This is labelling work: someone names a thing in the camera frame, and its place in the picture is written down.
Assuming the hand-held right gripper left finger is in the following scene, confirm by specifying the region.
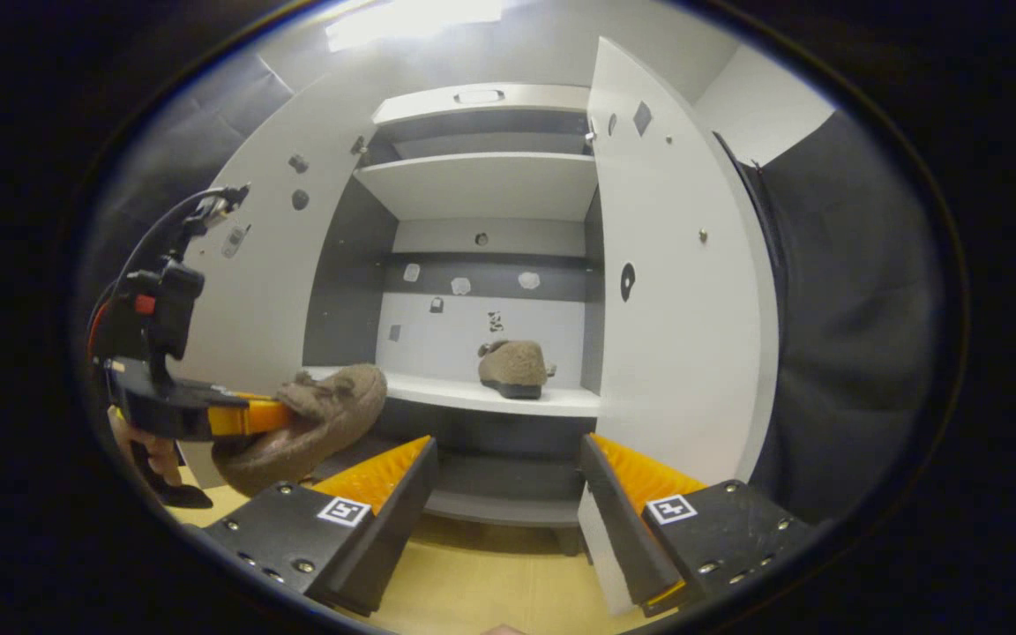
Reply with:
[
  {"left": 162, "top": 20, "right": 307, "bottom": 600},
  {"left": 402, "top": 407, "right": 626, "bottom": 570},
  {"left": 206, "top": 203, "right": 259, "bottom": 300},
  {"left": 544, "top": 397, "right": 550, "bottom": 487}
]
[{"left": 204, "top": 435, "right": 440, "bottom": 616}]

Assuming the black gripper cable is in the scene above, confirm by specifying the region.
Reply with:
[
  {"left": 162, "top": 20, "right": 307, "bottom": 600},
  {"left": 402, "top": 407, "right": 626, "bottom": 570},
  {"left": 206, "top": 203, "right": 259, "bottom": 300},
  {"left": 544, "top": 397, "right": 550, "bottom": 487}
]
[{"left": 87, "top": 185, "right": 240, "bottom": 358}]

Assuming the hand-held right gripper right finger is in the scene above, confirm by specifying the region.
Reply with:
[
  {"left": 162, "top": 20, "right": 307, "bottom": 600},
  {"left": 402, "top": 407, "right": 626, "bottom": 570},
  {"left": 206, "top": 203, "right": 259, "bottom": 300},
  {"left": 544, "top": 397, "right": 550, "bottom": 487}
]
[{"left": 579, "top": 432, "right": 818, "bottom": 618}]

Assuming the white shoe cabinet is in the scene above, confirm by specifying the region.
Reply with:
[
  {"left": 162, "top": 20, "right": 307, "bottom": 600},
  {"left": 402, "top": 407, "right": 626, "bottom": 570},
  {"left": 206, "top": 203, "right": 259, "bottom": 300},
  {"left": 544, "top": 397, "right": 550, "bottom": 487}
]
[{"left": 301, "top": 84, "right": 606, "bottom": 557}]

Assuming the white cabinet shelf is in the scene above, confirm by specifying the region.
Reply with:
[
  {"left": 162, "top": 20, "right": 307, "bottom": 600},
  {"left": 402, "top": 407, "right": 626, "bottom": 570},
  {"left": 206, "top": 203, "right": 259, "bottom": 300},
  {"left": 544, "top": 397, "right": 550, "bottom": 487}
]
[
  {"left": 303, "top": 366, "right": 601, "bottom": 418},
  {"left": 354, "top": 152, "right": 599, "bottom": 221}
]

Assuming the brown fluffy shoe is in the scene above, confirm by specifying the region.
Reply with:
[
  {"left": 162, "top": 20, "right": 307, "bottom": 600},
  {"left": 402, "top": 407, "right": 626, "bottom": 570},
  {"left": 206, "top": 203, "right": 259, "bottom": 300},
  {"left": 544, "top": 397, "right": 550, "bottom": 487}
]
[
  {"left": 477, "top": 340, "right": 557, "bottom": 400},
  {"left": 211, "top": 363, "right": 388, "bottom": 497}
]

